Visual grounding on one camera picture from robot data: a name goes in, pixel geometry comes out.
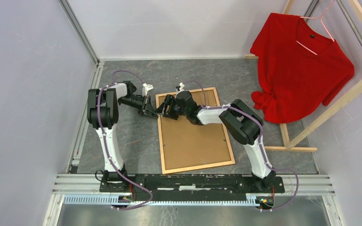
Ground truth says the aluminium rail frame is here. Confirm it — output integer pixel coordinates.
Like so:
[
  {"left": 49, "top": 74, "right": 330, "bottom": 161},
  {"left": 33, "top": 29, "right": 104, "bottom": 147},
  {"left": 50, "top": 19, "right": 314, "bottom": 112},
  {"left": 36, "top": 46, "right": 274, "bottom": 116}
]
[{"left": 43, "top": 174, "right": 344, "bottom": 226}]

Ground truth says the wooden clothes rack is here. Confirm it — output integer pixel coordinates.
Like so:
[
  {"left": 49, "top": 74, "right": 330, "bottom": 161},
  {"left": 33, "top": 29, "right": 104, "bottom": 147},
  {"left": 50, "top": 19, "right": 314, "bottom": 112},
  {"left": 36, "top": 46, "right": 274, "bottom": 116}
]
[{"left": 243, "top": 0, "right": 362, "bottom": 153}]

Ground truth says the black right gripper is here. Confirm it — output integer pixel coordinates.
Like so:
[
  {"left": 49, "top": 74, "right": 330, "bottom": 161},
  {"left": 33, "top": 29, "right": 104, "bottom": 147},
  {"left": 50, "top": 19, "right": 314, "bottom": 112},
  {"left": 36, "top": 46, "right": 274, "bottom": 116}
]
[{"left": 154, "top": 94, "right": 188, "bottom": 121}]

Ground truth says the red t-shirt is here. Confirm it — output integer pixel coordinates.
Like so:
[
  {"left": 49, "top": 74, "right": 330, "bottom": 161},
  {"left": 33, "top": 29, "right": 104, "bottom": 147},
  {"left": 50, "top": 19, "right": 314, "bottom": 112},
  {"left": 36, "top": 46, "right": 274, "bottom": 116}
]
[{"left": 250, "top": 13, "right": 354, "bottom": 124}]

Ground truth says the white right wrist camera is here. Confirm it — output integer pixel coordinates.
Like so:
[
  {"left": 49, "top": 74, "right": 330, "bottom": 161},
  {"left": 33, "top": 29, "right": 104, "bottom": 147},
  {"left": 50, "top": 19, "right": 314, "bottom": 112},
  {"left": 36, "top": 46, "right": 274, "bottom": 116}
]
[{"left": 176, "top": 82, "right": 185, "bottom": 92}]

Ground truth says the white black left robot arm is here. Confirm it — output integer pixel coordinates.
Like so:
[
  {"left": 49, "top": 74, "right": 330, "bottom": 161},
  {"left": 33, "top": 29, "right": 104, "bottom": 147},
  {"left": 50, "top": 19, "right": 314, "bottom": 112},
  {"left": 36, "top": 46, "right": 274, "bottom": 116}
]
[{"left": 87, "top": 81, "right": 158, "bottom": 192}]

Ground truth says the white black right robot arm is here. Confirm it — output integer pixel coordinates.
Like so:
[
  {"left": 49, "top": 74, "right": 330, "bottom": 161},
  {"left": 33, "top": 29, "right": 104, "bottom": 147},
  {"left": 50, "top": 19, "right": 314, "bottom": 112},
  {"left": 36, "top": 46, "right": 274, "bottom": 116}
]
[{"left": 156, "top": 90, "right": 276, "bottom": 192}]

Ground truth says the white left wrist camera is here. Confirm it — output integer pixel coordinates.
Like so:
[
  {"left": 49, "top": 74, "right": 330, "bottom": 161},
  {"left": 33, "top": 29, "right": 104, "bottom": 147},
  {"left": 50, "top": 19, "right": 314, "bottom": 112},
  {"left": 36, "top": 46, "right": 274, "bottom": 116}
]
[{"left": 142, "top": 83, "right": 154, "bottom": 97}]

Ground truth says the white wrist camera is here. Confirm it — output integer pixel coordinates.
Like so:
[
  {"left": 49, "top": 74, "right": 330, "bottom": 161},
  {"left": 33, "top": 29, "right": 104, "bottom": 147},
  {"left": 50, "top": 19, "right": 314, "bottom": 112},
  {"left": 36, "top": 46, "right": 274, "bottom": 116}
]
[
  {"left": 142, "top": 83, "right": 154, "bottom": 97},
  {"left": 176, "top": 82, "right": 185, "bottom": 92}
]

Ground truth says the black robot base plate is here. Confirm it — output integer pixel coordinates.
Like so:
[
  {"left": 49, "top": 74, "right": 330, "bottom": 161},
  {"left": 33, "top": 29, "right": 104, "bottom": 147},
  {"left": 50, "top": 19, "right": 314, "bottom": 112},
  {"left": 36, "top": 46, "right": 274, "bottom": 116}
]
[{"left": 99, "top": 174, "right": 285, "bottom": 202}]

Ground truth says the pink clothes hanger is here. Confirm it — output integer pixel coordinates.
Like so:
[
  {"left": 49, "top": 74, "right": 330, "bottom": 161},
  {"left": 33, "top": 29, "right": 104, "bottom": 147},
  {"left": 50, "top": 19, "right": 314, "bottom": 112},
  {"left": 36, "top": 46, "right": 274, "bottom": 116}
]
[{"left": 296, "top": 0, "right": 337, "bottom": 56}]

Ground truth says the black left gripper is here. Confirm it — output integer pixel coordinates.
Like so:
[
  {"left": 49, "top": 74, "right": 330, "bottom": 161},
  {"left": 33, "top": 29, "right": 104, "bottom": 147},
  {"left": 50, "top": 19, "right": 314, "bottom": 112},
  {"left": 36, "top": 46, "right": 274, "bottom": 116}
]
[{"left": 120, "top": 95, "right": 159, "bottom": 120}]

